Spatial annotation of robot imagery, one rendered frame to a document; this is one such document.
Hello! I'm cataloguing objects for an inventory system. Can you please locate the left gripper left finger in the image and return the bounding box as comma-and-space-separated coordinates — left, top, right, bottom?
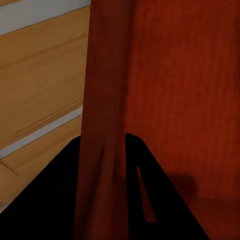
0, 136, 81, 240

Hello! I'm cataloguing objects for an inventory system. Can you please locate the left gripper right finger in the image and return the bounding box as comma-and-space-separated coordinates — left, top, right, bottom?
125, 133, 210, 240

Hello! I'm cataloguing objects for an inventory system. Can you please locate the storage box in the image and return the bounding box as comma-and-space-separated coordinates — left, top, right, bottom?
73, 0, 240, 240

